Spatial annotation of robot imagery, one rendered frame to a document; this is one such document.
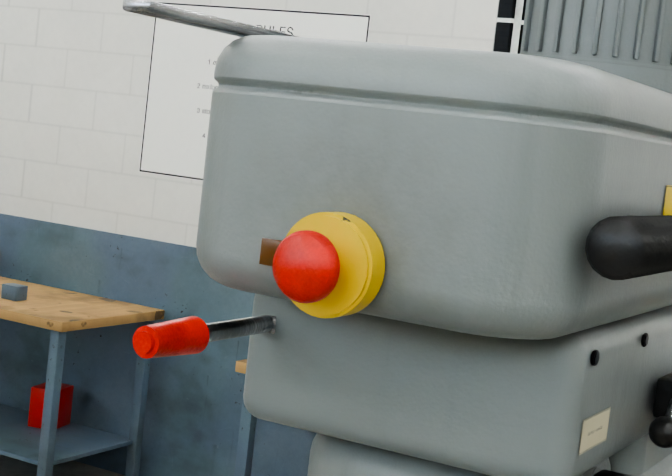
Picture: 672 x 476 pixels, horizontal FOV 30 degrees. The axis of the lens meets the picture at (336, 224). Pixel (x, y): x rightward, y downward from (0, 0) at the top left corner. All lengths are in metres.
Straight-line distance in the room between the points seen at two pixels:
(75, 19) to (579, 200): 6.04
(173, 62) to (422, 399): 5.50
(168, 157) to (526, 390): 5.51
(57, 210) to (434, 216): 6.02
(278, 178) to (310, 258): 0.08
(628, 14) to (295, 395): 0.43
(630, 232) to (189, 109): 5.55
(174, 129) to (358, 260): 5.55
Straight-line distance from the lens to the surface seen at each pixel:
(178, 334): 0.76
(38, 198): 6.77
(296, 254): 0.68
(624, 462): 1.01
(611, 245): 0.69
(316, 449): 0.91
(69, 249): 6.62
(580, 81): 0.71
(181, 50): 6.24
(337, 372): 0.84
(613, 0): 1.07
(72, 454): 5.98
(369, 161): 0.71
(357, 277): 0.70
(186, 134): 6.19
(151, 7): 0.73
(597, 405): 0.83
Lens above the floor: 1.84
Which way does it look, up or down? 4 degrees down
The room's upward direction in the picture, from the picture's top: 7 degrees clockwise
